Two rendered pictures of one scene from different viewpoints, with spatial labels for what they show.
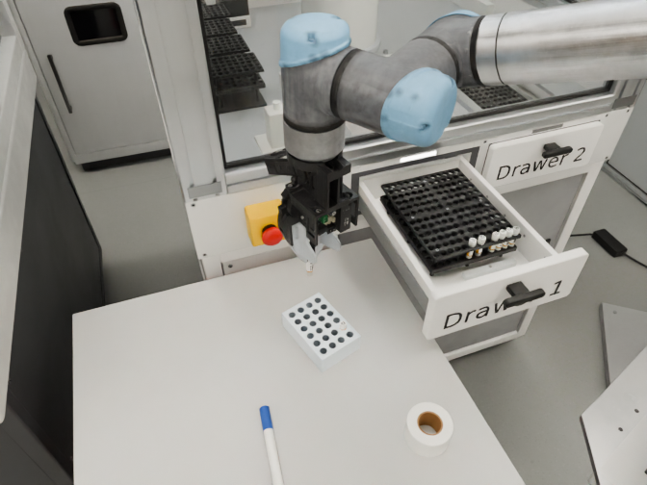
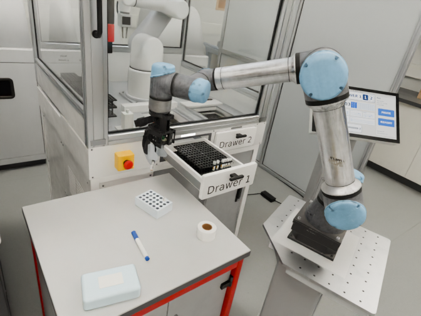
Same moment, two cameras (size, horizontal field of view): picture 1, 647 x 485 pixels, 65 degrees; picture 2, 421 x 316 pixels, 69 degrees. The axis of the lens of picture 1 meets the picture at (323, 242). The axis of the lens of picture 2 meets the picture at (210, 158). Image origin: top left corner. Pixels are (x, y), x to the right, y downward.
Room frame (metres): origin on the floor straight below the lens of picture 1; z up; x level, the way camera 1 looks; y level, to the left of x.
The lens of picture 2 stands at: (-0.44, 0.18, 1.52)
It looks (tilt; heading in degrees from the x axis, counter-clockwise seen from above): 27 degrees down; 339
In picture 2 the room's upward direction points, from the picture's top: 9 degrees clockwise
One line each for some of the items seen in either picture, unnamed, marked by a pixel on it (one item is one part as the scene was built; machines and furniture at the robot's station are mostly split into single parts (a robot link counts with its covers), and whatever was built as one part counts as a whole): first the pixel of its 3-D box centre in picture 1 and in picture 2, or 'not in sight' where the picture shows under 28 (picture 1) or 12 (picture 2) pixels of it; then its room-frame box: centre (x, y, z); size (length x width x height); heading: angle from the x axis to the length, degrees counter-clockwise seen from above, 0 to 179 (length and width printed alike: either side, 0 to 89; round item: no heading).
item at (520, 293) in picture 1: (519, 293); (234, 176); (0.53, -0.31, 0.91); 0.07 x 0.04 x 0.01; 110
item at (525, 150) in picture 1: (541, 155); (235, 138); (0.96, -0.49, 0.87); 0.29 x 0.02 x 0.11; 110
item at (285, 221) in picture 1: (294, 217); (148, 142); (0.54, 0.04, 1.05); 0.05 x 0.02 x 0.09; 127
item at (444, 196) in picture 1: (444, 220); (201, 159); (0.74, -0.24, 0.87); 0.22 x 0.18 x 0.06; 20
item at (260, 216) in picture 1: (267, 223); (124, 160); (0.73, 0.11, 0.88); 0.07 x 0.05 x 0.07; 110
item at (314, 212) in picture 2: not in sight; (329, 209); (0.29, -0.60, 0.90); 0.15 x 0.15 x 0.10
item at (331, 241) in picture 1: (326, 238); (160, 152); (0.55, -0.01, 1.01); 0.06 x 0.03 x 0.09; 37
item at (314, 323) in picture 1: (320, 330); (153, 203); (0.55, 0.01, 0.78); 0.12 x 0.08 x 0.04; 36
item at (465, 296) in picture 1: (504, 293); (229, 179); (0.56, -0.30, 0.87); 0.29 x 0.02 x 0.11; 110
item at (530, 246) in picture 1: (442, 219); (200, 159); (0.75, -0.23, 0.86); 0.40 x 0.26 x 0.06; 20
